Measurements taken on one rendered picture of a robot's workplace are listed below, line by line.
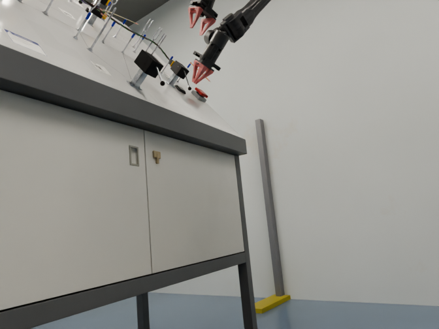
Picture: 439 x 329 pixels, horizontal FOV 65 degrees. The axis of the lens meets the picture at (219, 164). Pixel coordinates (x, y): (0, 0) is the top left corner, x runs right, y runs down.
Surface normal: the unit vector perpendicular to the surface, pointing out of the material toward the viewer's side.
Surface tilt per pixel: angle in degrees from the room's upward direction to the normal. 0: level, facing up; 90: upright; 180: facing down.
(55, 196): 90
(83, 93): 90
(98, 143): 90
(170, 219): 90
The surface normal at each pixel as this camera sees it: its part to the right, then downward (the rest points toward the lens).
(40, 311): 0.86, -0.17
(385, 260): -0.60, -0.09
